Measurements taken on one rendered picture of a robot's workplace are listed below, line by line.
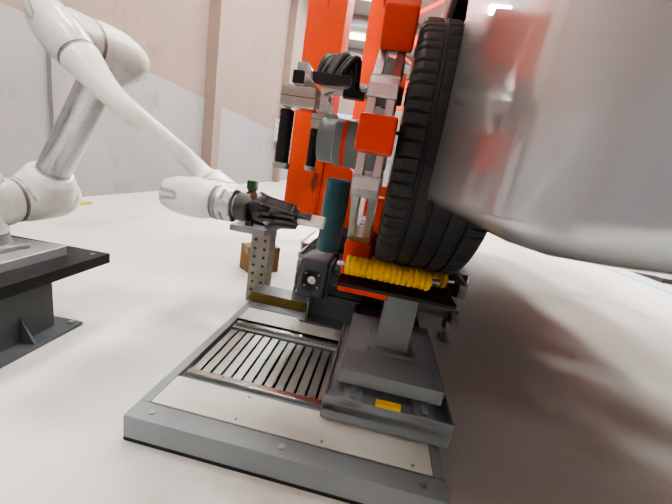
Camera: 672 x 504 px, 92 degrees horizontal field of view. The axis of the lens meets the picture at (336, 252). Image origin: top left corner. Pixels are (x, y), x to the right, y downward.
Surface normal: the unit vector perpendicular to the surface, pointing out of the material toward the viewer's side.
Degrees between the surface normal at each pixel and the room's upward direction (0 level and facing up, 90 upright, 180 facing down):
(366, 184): 90
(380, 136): 90
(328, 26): 90
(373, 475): 0
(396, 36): 125
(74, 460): 0
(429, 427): 90
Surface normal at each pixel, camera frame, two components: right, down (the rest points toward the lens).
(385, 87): -0.15, 0.22
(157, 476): 0.16, -0.96
